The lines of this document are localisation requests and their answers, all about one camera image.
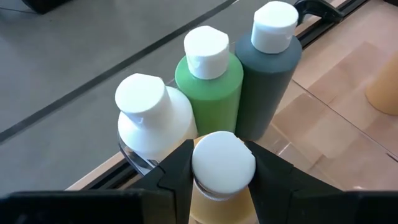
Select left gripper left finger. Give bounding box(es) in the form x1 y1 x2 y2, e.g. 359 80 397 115
0 139 195 224

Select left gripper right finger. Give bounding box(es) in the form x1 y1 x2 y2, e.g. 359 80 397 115
244 141 398 224

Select large yellow paint bottle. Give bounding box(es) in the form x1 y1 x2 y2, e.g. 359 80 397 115
188 130 259 224

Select large white paint bottle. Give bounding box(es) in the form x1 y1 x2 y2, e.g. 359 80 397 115
114 73 198 162

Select large paint bottles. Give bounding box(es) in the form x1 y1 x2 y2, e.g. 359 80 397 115
234 0 303 141

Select large light green paint bottle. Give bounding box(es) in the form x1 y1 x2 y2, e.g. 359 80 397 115
174 25 244 137

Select yellow plastic cup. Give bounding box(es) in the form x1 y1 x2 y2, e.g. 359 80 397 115
364 51 398 117

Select black clamp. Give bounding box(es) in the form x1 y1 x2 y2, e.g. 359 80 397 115
293 0 345 25

